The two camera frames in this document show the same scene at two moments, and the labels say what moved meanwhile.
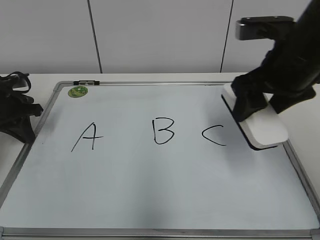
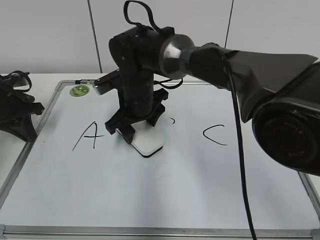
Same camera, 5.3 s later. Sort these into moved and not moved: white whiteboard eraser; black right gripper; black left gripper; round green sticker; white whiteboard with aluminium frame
Moved: black right gripper; white whiteboard eraser
Not moved: white whiteboard with aluminium frame; black left gripper; round green sticker
